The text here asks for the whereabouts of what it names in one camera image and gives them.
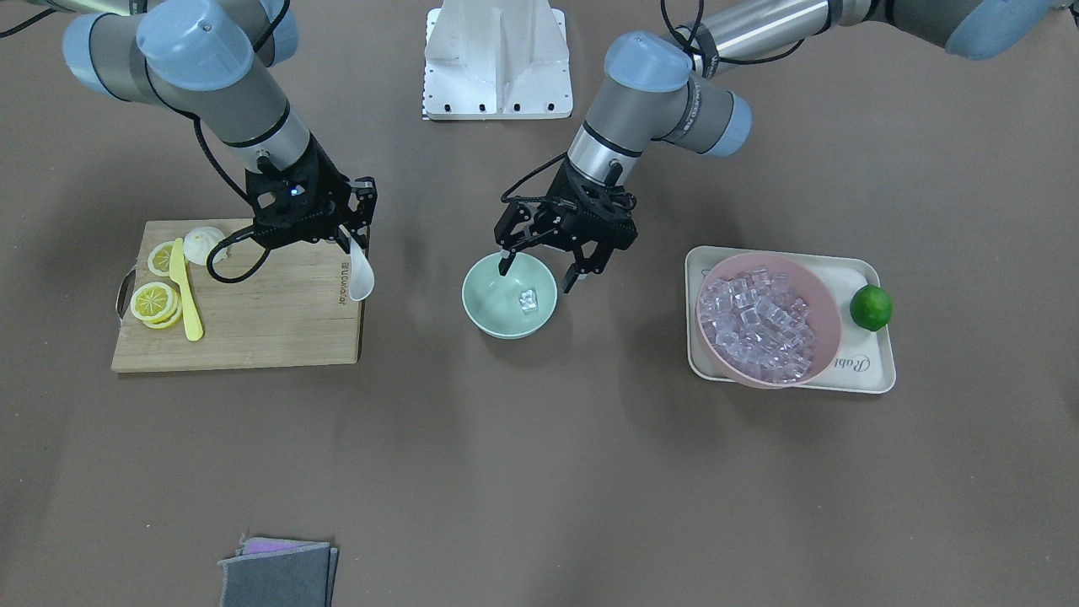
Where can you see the grey folded cloth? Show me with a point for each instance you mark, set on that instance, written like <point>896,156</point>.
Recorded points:
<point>279,572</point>

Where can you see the yellow plastic knife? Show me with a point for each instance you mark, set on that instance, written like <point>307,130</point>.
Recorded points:
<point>193,327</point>

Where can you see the pink bowl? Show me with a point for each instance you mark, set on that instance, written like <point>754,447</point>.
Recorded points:
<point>824,315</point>

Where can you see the lemon slice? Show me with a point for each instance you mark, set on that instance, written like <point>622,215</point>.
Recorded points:
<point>159,259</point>

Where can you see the white ceramic spoon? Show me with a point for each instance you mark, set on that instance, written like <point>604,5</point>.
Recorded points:
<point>362,279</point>

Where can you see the metal board handle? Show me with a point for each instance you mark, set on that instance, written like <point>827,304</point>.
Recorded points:
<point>122,298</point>

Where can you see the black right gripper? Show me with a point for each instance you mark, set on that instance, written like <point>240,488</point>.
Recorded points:
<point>330,180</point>

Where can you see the pile of ice cubes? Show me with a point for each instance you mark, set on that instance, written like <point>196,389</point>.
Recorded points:
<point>757,321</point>

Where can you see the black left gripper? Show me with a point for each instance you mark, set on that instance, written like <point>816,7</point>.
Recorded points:
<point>563,221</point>

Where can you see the mint green bowl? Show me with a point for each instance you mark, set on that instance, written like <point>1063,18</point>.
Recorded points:
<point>491,301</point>

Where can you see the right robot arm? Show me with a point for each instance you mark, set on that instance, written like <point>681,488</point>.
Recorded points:
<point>210,61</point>

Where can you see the wooden cutting board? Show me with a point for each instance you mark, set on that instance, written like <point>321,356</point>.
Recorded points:
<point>294,312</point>

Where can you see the cream serving tray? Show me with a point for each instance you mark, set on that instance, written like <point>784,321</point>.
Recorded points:
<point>865,362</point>

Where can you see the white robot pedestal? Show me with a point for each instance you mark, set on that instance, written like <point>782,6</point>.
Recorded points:
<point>496,60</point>

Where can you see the stacked lemon slices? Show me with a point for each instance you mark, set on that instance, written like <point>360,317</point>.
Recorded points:
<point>156,305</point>

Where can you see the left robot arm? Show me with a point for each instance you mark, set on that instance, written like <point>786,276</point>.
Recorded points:
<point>662,88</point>

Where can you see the green lime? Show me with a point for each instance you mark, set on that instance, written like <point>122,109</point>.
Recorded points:
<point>871,308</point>

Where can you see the clear ice cube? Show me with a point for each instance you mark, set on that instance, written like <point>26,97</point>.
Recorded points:
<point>528,302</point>

